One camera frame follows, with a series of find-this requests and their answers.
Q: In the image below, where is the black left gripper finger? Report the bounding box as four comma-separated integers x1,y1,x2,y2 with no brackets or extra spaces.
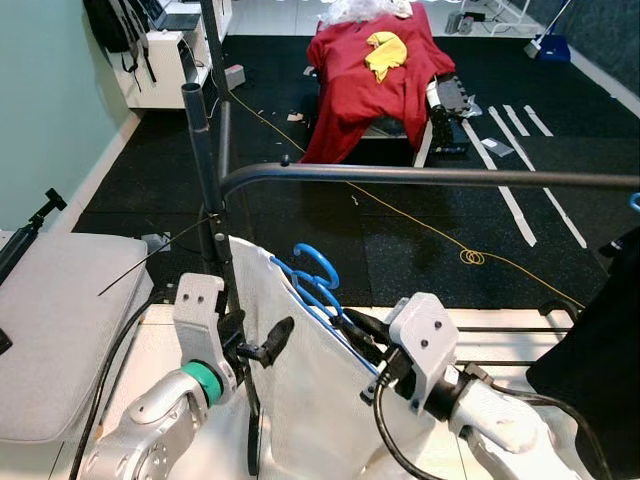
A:
250,317,297,367

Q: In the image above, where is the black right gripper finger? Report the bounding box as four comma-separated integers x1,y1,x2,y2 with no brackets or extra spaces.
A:
333,306,393,346

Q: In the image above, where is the white garment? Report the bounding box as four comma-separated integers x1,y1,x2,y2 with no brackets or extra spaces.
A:
228,237,451,480

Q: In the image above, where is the thin black rod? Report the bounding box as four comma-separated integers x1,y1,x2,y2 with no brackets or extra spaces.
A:
98,215,216,298

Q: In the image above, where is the black metal clothes rack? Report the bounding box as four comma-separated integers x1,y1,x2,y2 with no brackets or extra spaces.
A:
180,0,640,477

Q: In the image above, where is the grey fabric ottoman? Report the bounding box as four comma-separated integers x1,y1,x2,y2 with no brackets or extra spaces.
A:
0,232,153,446

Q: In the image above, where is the long white tape strip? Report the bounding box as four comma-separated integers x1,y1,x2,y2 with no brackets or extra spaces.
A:
462,120,536,246
488,105,588,249

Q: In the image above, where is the black t-shirt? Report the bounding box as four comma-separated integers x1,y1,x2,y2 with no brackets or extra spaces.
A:
525,230,640,480

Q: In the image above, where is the red cloth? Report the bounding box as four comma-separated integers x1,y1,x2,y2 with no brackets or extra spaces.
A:
300,12,456,166

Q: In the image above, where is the short white tape strip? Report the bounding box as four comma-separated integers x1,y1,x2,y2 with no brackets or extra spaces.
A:
503,105,531,138
523,105,553,138

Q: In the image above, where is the yellow cloth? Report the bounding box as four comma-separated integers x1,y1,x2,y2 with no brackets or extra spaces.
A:
363,32,409,83

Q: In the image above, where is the white cabinet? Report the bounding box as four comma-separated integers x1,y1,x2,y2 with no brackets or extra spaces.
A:
112,0,233,109

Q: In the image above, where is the crumpled white cloth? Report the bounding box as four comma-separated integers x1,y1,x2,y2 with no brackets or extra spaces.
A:
320,0,416,26

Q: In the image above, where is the grey power strip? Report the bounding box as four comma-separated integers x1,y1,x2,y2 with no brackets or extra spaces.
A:
445,10,477,36

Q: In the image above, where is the blue dustpan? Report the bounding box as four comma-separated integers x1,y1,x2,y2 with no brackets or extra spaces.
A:
535,0,573,63

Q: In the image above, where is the black backpack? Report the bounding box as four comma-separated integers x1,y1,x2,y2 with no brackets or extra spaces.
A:
82,0,156,81

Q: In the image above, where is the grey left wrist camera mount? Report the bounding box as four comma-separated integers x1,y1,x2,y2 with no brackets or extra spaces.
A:
173,273,239,401

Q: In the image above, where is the yellow cable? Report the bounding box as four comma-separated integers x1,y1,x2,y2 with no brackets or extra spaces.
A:
230,90,586,311

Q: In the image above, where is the black camera grip stick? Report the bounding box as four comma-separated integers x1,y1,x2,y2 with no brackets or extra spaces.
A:
0,188,68,286

